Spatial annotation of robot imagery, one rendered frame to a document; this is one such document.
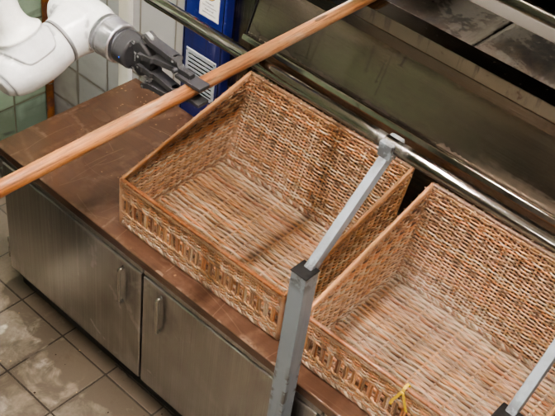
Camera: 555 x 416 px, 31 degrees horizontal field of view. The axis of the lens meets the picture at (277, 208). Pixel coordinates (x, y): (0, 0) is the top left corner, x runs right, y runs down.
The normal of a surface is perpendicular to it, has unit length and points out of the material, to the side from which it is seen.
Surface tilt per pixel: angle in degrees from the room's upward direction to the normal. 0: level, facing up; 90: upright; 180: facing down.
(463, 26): 0
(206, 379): 90
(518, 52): 0
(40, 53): 61
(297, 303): 90
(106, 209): 0
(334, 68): 70
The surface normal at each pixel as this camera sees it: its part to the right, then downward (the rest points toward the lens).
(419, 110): -0.59, 0.15
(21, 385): 0.11, -0.75
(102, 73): -0.67, 0.43
